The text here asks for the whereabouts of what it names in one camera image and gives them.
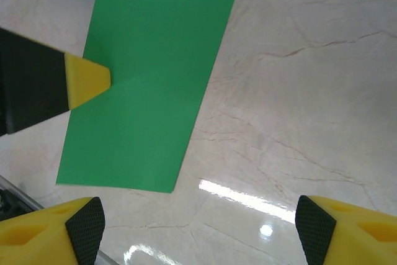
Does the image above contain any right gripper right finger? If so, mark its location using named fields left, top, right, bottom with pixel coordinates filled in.
left=294, top=195, right=397, bottom=265

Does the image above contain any wide aluminium mounting rail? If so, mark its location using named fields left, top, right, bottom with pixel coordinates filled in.
left=0, top=174, right=45, bottom=213

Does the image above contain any green cloth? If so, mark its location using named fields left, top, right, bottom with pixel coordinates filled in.
left=55, top=0, right=244, bottom=194

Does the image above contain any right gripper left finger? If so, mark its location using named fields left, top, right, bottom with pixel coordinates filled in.
left=0, top=196, right=106, bottom=265

